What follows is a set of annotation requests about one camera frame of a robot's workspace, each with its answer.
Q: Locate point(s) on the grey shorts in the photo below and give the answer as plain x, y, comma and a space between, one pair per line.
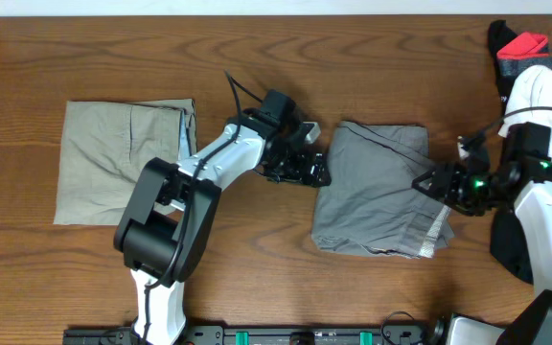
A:
370, 209

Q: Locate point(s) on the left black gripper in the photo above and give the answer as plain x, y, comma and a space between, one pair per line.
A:
306, 169

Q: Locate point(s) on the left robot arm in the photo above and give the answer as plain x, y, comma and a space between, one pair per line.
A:
165, 226

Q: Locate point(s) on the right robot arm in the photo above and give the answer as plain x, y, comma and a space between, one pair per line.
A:
522, 183

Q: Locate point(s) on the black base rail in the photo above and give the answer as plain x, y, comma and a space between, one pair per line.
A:
398, 328

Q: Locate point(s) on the black garment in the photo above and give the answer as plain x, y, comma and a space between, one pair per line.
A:
508, 244

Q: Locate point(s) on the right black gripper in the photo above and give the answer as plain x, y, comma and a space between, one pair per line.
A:
446, 186

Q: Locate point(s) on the folded khaki shorts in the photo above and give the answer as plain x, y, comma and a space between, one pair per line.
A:
104, 147

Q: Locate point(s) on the red and grey garment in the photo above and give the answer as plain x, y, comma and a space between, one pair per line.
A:
523, 52

